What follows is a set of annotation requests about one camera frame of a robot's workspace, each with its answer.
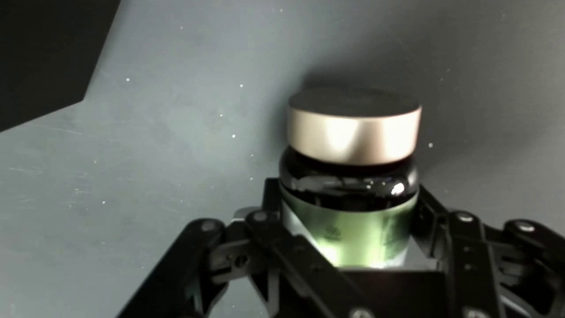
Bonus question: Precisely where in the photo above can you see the black box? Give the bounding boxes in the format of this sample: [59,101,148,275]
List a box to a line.
[0,0,122,132]

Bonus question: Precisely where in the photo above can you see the black bottle with gold cap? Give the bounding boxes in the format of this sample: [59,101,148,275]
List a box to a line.
[278,87,423,270]

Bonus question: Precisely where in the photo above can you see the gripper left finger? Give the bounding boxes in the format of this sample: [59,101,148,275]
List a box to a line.
[116,178,367,318]

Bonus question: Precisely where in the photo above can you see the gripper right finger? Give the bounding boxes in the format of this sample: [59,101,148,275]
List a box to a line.
[411,185,565,318]

